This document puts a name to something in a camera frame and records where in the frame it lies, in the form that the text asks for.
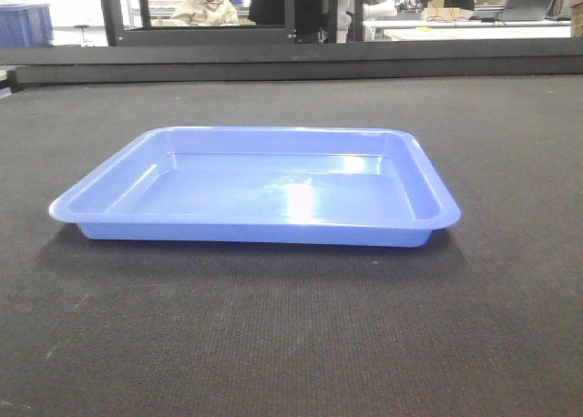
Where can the blue plastic tray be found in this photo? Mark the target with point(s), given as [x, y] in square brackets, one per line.
[303, 185]

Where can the white humanoid robot arm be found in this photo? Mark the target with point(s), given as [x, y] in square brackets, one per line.
[382, 8]

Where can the white work table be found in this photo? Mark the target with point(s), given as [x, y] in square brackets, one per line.
[467, 30]

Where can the person in beige hoodie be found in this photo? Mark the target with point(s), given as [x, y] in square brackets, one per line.
[205, 13]

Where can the black stool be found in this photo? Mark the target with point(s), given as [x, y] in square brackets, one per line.
[85, 40]

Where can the grey laptop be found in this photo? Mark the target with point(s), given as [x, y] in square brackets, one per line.
[531, 11]

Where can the blue storage crate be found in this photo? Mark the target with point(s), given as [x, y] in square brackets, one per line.
[27, 24]

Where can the black table edge rail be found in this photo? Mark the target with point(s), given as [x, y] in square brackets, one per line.
[76, 65]

